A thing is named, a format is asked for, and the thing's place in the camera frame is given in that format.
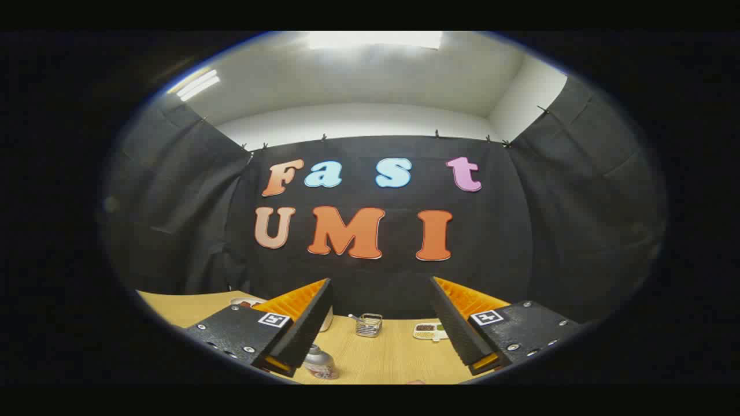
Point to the white divided condiment dish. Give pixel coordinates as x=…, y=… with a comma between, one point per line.
x=429, y=331

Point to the cream toaster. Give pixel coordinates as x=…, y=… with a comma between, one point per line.
x=327, y=320

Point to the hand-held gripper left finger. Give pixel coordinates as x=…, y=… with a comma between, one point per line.
x=306, y=332

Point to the white oval plate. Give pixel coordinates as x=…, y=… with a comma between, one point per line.
x=245, y=301

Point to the ceiling strip light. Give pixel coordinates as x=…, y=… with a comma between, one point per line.
x=195, y=85

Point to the wooden table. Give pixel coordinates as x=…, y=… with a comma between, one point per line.
x=393, y=358

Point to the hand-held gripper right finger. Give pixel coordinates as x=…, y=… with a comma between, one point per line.
x=457, y=332

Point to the black backdrop cloth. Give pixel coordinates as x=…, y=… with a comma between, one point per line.
x=491, y=231

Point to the silver juice bottle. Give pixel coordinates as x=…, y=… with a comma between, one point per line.
x=319, y=364

